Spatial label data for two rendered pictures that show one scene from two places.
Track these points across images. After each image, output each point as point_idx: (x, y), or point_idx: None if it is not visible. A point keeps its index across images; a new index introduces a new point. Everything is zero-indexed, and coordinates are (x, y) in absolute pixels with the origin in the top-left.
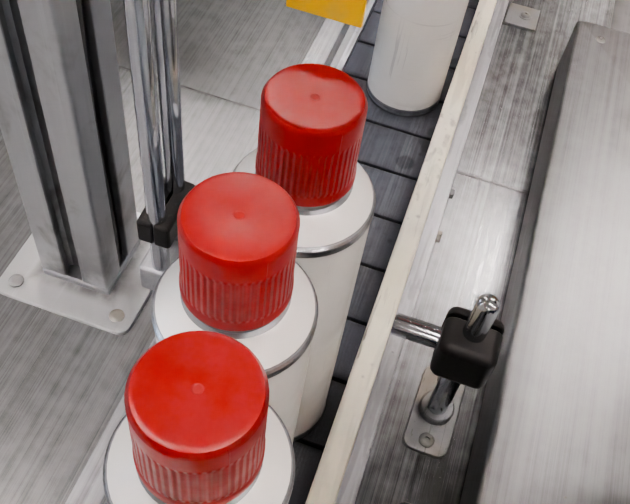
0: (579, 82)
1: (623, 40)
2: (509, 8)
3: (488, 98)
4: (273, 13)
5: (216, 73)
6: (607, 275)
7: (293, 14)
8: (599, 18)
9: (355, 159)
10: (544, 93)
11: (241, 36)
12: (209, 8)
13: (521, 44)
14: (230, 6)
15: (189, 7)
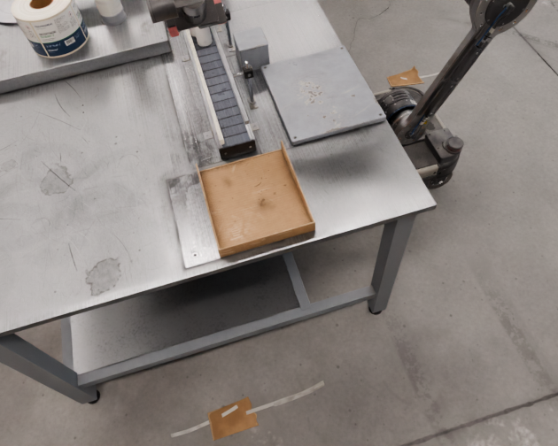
0: (162, 27)
1: (158, 40)
2: (189, 57)
3: (182, 38)
4: (234, 30)
5: (232, 15)
6: (145, 3)
7: (230, 32)
8: (168, 68)
9: None
10: (172, 45)
11: (235, 23)
12: (246, 24)
13: (182, 52)
14: (243, 26)
15: (250, 22)
